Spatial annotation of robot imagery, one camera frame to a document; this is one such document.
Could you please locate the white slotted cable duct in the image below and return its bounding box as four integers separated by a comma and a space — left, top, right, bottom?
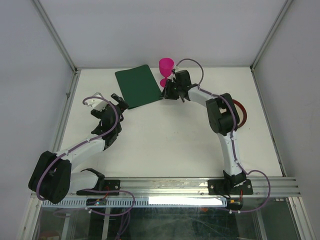
42, 196, 227, 208

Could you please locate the aluminium frame post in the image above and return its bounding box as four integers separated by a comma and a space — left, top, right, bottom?
249, 0, 295, 72
31, 0, 81, 76

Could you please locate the aluminium left frame post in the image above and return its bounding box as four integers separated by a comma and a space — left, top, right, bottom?
31, 0, 81, 76

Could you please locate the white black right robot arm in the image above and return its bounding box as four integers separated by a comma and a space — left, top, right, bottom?
161, 70, 247, 194

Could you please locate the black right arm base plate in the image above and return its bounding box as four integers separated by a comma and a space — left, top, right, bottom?
207, 179, 254, 196

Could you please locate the aluminium front rail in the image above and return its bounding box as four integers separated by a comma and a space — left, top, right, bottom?
31, 176, 300, 198

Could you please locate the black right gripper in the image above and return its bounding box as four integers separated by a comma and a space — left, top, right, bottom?
159, 78, 181, 100

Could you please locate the red rimmed cream plate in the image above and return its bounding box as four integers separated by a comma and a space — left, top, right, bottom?
231, 98, 248, 130

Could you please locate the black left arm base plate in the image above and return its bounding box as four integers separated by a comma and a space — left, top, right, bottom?
76, 179, 121, 196

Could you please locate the pink plastic goblet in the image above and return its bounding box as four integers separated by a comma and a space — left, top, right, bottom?
158, 57, 175, 88

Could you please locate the aluminium right frame post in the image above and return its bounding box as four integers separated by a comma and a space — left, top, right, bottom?
249, 0, 295, 72

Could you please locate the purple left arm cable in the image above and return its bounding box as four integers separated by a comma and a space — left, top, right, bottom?
36, 96, 137, 240

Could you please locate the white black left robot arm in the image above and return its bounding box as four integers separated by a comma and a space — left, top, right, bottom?
28, 93, 129, 204

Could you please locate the green placemat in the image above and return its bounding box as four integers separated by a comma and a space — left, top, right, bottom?
115, 64, 161, 109

